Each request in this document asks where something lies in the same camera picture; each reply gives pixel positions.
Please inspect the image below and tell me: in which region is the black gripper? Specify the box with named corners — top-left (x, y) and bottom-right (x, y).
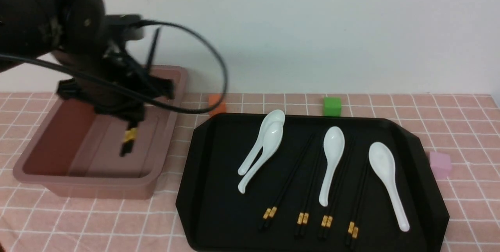
top-left (52, 14), bottom-right (175, 122)

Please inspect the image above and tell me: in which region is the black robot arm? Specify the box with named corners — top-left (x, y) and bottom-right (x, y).
top-left (0, 0), bottom-right (175, 100)

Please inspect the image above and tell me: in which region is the brown plastic bin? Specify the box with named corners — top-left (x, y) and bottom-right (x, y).
top-left (12, 99), bottom-right (178, 199)

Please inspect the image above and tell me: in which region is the orange cube block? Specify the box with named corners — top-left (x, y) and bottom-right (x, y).
top-left (208, 94), bottom-right (227, 117)

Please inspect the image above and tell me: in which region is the pink checkered tablecloth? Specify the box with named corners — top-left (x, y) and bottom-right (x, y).
top-left (0, 92), bottom-right (500, 252)

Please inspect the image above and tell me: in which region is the white ceramic spoon lower stacked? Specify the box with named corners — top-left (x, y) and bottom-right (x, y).
top-left (238, 122), bottom-right (283, 194)

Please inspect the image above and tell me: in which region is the white ceramic spoon stacked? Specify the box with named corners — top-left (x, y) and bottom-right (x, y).
top-left (238, 122), bottom-right (283, 194)
top-left (237, 109), bottom-right (285, 176)

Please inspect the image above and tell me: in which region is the white ceramic spoon upper stacked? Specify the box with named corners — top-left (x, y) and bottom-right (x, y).
top-left (237, 109), bottom-right (285, 176)

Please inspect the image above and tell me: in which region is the black plastic tray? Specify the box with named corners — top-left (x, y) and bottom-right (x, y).
top-left (176, 113), bottom-right (450, 252)

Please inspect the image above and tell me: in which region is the green cube block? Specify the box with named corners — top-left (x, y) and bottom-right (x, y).
top-left (323, 97), bottom-right (343, 117)

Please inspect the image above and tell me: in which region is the white ceramic spoon middle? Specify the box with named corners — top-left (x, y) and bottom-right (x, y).
top-left (318, 126), bottom-right (345, 207)

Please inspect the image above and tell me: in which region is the white ceramic spoon rightmost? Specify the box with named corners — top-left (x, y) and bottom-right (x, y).
top-left (368, 142), bottom-right (410, 232)

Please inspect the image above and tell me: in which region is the pink cube block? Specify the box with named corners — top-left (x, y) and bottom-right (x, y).
top-left (429, 151), bottom-right (452, 180)

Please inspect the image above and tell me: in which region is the black cable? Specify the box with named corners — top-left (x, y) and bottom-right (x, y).
top-left (0, 20), bottom-right (229, 115)

